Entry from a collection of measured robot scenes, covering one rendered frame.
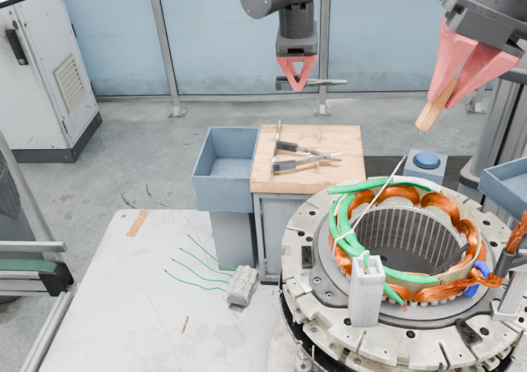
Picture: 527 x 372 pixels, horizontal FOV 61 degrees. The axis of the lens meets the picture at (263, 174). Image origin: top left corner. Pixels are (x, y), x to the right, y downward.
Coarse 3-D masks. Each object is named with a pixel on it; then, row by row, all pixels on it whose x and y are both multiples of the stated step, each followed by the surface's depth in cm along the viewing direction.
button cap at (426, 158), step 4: (420, 152) 85; (424, 152) 85; (428, 152) 85; (416, 156) 84; (420, 156) 84; (424, 156) 84; (428, 156) 83; (432, 156) 83; (436, 156) 84; (416, 160) 84; (420, 160) 83; (424, 160) 83; (428, 160) 83; (432, 160) 83; (436, 160) 83; (420, 164) 83; (424, 164) 82; (428, 164) 82; (432, 164) 82; (436, 164) 83
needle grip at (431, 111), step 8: (456, 80) 44; (448, 88) 44; (440, 96) 44; (448, 96) 44; (432, 104) 45; (440, 104) 45; (424, 112) 46; (432, 112) 46; (440, 112) 46; (424, 120) 46; (432, 120) 46; (424, 128) 47
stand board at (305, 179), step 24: (264, 144) 86; (312, 144) 85; (336, 144) 85; (360, 144) 84; (264, 168) 80; (312, 168) 79; (336, 168) 79; (360, 168) 79; (288, 192) 78; (312, 192) 77
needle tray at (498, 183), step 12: (492, 168) 77; (504, 168) 78; (516, 168) 79; (480, 180) 78; (492, 180) 75; (504, 180) 80; (516, 180) 80; (492, 192) 76; (504, 192) 73; (516, 192) 77; (504, 204) 74; (516, 204) 71; (516, 216) 72
